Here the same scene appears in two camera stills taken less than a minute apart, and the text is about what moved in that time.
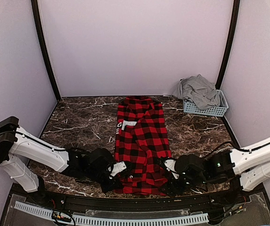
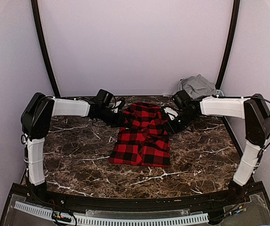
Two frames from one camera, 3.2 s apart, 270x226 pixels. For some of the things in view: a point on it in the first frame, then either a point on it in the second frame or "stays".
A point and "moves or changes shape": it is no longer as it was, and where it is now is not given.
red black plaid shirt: x=141 y=139 moves or changes shape
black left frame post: x=36 y=17 stays
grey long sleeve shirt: x=199 y=89 stays
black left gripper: x=114 y=185 → x=119 y=121
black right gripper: x=170 y=190 → x=175 y=129
